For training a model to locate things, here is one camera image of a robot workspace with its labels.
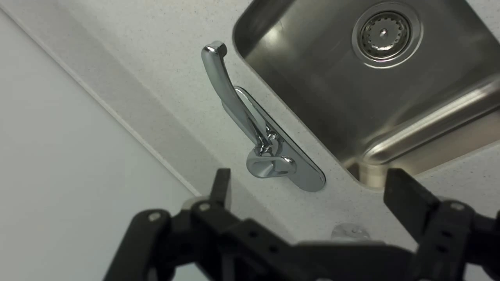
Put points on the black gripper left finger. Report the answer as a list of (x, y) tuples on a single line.
[(208, 243)]

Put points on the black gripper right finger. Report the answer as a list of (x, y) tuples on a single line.
[(454, 238)]

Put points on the chrome sink faucet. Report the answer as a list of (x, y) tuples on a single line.
[(235, 103)]

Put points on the stainless steel sink basin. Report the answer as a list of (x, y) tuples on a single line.
[(322, 82)]

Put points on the metal sink drain strainer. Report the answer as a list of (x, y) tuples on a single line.
[(386, 32)]

